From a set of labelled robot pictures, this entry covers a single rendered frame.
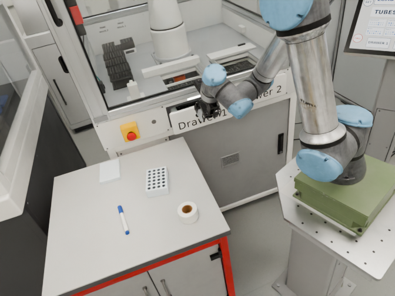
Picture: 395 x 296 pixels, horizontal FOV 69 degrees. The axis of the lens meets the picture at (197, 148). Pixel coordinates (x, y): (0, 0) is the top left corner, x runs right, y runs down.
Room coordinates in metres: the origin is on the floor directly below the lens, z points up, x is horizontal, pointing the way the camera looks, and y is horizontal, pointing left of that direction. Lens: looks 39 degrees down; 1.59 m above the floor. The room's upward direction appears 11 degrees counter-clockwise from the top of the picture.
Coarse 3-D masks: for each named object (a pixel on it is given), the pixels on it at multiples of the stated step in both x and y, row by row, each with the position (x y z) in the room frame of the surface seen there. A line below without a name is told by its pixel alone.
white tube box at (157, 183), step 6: (156, 168) 0.90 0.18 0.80; (162, 168) 0.90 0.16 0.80; (150, 174) 0.88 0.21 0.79; (156, 174) 0.86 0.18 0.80; (162, 174) 0.86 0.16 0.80; (150, 180) 0.84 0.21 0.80; (156, 180) 0.83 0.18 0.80; (162, 180) 0.82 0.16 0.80; (168, 180) 0.85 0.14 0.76; (150, 186) 0.80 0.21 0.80; (156, 186) 0.80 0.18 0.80; (162, 186) 0.80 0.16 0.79; (168, 186) 0.81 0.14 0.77; (150, 192) 0.78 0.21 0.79; (156, 192) 0.78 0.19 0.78; (162, 192) 0.78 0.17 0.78; (168, 192) 0.78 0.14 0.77
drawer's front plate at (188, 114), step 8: (176, 112) 1.09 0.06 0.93; (184, 112) 1.09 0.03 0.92; (192, 112) 1.10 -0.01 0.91; (176, 120) 1.08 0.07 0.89; (184, 120) 1.09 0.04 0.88; (192, 120) 1.10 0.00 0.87; (200, 120) 1.11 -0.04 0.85; (208, 120) 1.11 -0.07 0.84; (216, 120) 1.12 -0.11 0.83; (176, 128) 1.08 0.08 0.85; (184, 128) 1.09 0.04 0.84; (192, 128) 1.10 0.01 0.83
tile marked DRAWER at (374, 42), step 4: (368, 40) 1.27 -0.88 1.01; (372, 40) 1.26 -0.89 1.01; (376, 40) 1.25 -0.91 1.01; (380, 40) 1.24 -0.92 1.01; (384, 40) 1.23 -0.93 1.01; (388, 40) 1.22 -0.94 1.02; (368, 44) 1.26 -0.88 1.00; (372, 44) 1.25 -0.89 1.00; (376, 44) 1.24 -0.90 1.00; (380, 44) 1.22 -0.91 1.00; (384, 44) 1.22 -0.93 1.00; (388, 44) 1.21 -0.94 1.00; (384, 48) 1.20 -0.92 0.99; (388, 48) 1.19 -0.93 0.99
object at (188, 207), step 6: (180, 204) 0.68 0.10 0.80; (186, 204) 0.68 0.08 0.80; (192, 204) 0.67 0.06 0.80; (180, 210) 0.66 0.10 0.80; (186, 210) 0.67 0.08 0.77; (192, 210) 0.65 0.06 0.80; (180, 216) 0.63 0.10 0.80; (186, 216) 0.63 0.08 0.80; (192, 216) 0.63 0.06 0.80; (198, 216) 0.65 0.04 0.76; (186, 222) 0.62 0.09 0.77; (192, 222) 0.62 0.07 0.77
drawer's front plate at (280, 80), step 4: (276, 76) 1.24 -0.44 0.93; (280, 76) 1.25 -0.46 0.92; (284, 76) 1.25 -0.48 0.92; (276, 80) 1.24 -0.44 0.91; (280, 80) 1.25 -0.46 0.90; (284, 80) 1.25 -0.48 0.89; (276, 84) 1.24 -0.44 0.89; (280, 84) 1.25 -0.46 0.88; (284, 84) 1.25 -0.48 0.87; (272, 88) 1.24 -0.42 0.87; (276, 88) 1.24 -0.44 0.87; (280, 88) 1.25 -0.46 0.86; (284, 88) 1.25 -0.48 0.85; (268, 92) 1.23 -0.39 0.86; (272, 92) 1.24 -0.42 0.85; (276, 92) 1.24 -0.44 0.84; (280, 92) 1.25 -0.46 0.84; (284, 92) 1.25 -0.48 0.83; (264, 96) 1.23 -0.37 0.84; (268, 96) 1.23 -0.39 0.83; (272, 96) 1.24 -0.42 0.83; (256, 100) 1.22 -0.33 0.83; (260, 100) 1.22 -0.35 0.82
